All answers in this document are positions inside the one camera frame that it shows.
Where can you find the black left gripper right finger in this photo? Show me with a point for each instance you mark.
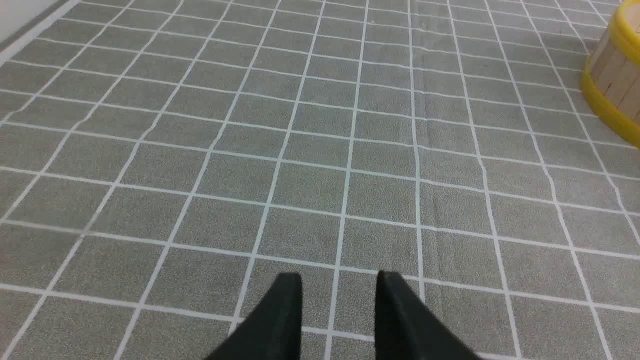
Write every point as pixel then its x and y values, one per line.
pixel 405 329

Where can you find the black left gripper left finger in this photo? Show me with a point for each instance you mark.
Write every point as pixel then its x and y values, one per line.
pixel 273 330

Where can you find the grey checked tablecloth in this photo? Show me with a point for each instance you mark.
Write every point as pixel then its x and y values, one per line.
pixel 163 160

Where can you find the bamboo steamer basket yellow rim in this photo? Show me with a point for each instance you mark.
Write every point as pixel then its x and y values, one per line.
pixel 610 81

